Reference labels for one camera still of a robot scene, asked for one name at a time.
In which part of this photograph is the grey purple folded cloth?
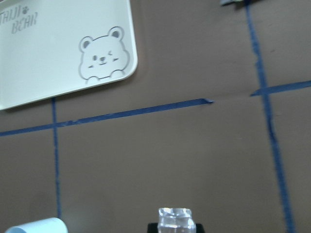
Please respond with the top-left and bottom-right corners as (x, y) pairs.
(220, 0), (244, 6)

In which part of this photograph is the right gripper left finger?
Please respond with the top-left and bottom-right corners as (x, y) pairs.
(147, 223), (158, 233)

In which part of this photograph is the clear ice cube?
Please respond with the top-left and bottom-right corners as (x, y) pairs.
(157, 207), (196, 233)

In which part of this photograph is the light blue plastic cup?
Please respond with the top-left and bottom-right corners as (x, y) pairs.
(5, 217), (68, 233)

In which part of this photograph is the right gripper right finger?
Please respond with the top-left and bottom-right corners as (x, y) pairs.
(196, 223), (206, 233)

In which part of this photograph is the cream bear serving tray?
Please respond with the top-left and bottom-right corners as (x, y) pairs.
(0, 0), (138, 110)

